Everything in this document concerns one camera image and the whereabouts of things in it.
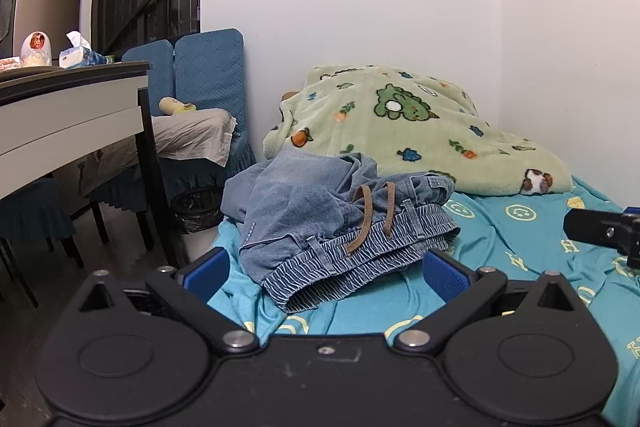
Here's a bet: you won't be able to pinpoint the black trash bin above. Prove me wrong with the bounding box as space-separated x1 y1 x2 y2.
170 187 226 235

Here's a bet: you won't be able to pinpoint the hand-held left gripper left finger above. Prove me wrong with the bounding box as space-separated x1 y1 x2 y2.
60 247 261 355

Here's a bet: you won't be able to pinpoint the blue tissue pack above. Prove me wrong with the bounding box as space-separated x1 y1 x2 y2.
58 31 108 70

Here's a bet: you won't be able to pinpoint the beige cloth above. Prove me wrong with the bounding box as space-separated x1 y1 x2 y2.
80 108 238 195

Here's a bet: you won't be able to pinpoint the white egg-shaped device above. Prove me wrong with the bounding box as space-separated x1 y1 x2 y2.
20 31 53 68

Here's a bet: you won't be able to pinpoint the teal printed bed sheet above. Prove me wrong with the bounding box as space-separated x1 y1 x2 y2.
205 177 640 427

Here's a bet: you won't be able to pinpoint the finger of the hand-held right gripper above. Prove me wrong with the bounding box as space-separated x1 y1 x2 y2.
563 206 640 269

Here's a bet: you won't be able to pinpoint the white and black table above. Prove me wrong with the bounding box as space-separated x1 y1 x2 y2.
0 61 191 269

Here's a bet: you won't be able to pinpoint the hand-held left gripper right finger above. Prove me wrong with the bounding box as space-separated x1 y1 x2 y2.
392 251 593 353

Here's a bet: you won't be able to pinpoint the blue denim pants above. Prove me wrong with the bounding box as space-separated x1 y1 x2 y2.
220 147 461 314

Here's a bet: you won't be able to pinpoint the green cartoon printed blanket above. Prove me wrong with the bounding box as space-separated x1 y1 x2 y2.
262 64 573 198

